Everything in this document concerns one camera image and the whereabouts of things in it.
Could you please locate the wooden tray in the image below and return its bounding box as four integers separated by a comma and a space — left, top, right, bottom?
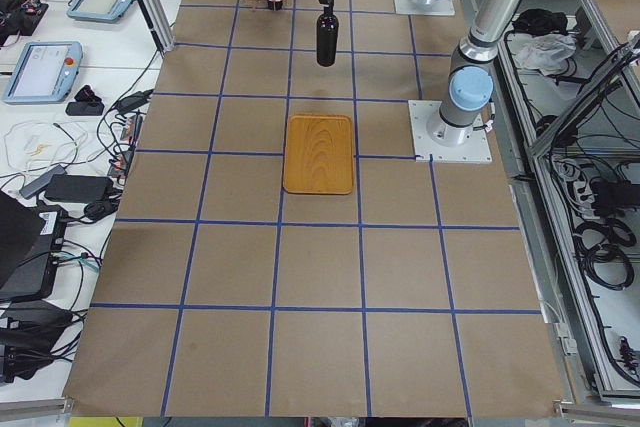
283, 113, 355, 195

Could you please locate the teach pendant far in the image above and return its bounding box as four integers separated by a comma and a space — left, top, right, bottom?
67, 0, 134, 23

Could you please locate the teach pendant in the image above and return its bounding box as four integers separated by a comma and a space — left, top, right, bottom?
67, 0, 134, 23
2, 41, 83, 105

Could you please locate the teach pendant near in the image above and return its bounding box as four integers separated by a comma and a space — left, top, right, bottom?
2, 41, 83, 105

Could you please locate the black power adapter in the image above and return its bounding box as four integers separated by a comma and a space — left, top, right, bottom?
44, 174, 113, 203

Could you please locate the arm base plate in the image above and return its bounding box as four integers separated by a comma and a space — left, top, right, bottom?
394, 0, 455, 16
408, 100, 492, 164

